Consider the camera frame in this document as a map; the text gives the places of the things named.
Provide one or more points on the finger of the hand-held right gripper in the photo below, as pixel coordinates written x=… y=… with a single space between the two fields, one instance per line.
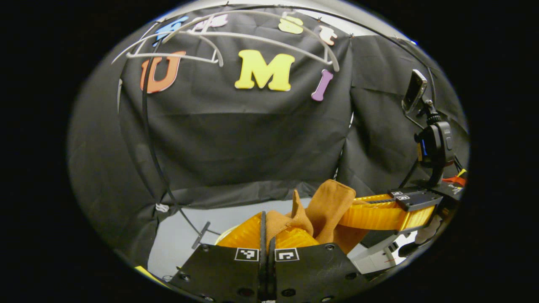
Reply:
x=398 y=193
x=379 y=216

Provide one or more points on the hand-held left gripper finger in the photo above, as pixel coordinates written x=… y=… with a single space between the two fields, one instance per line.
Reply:
x=262 y=273
x=271 y=273

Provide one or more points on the brown jacket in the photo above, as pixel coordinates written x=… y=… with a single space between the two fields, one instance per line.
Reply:
x=328 y=206

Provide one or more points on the white plastic clothes hanger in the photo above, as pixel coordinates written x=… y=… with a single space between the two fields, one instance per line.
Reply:
x=336 y=63
x=177 y=56

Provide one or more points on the black clothes rack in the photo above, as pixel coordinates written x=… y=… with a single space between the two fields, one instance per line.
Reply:
x=146 y=122

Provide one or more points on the black backdrop cloth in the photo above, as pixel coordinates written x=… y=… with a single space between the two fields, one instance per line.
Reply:
x=252 y=139

